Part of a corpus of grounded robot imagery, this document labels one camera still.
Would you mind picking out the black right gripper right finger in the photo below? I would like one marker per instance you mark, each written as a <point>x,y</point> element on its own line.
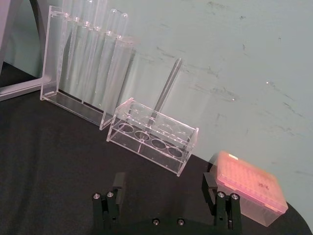
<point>209,189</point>

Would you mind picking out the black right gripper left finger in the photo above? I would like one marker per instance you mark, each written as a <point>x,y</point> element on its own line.
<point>118,188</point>

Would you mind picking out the pink pipette tip box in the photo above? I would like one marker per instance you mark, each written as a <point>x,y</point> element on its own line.
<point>249,188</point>

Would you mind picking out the low clear acrylic tube rack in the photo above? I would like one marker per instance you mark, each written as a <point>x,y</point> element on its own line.
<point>149,144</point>

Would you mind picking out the black table cloth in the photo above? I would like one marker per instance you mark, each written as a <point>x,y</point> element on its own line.
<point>56,156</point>

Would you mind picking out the thin clear glass tube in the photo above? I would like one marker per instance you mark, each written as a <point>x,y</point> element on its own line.
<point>168,85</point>

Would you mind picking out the tall clear acrylic tube rack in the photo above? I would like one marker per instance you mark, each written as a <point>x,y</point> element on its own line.
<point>52,80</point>

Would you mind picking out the clear test tube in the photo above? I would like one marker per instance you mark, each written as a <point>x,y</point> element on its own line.
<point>121,56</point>
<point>108,56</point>
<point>97,54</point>
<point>84,49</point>
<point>69,36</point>

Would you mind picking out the pale grey stand frame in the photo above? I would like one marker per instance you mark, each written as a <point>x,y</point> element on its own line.
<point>22,86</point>

